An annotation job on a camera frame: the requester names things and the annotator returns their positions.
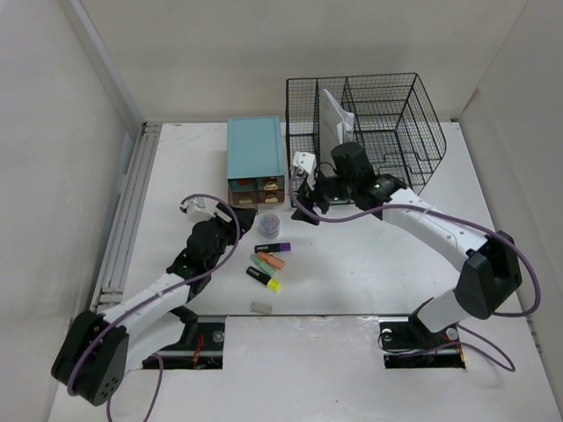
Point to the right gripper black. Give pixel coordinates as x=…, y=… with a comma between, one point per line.
x=305, y=201

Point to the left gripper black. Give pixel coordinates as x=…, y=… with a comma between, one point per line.
x=245, y=217

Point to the teal mini drawer chest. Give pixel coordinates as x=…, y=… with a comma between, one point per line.
x=255, y=161

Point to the orange highlighter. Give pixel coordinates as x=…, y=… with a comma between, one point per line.
x=271, y=260

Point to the white spiral notebook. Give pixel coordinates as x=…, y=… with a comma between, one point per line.
x=336, y=125

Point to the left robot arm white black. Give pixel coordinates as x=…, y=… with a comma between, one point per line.
x=97, y=351

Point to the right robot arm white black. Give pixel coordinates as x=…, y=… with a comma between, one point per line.
x=486, y=261

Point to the purple highlighter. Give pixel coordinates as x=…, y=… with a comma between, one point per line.
x=273, y=248

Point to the green highlighter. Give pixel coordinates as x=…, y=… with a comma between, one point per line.
x=263, y=266

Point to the yellow highlighter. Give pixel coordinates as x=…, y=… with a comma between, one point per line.
x=263, y=278

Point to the grey eraser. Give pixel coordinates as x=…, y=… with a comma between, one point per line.
x=261, y=308

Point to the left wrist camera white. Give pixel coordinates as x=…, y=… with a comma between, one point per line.
x=199, y=210

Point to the black wire mesh organizer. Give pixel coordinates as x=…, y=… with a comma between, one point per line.
x=395, y=122

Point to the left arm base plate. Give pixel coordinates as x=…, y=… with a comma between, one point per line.
x=199, y=348

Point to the aluminium rail frame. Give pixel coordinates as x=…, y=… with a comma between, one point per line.
x=109, y=281

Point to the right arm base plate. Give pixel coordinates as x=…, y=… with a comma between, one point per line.
x=408, y=346

